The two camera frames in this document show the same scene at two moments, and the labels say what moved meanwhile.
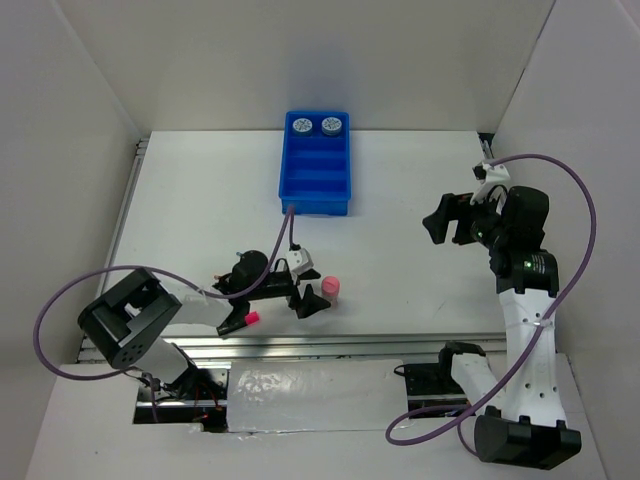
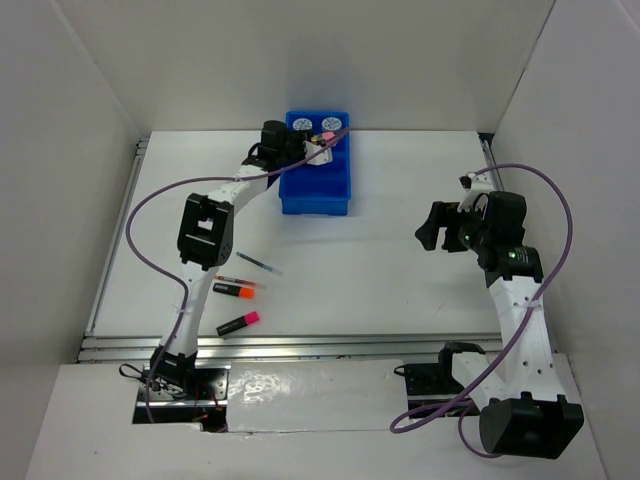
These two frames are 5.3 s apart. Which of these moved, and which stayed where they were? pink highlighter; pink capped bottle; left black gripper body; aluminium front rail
Moved: left black gripper body; pink capped bottle
Stayed: pink highlighter; aluminium front rail
